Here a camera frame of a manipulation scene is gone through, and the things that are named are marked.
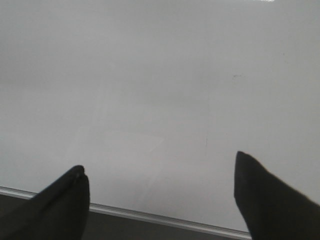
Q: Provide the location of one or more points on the white whiteboard with aluminium frame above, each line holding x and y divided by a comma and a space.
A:
155, 97

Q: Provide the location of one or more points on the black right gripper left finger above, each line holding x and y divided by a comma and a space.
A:
59, 212

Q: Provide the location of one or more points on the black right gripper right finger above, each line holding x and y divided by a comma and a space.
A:
271, 209

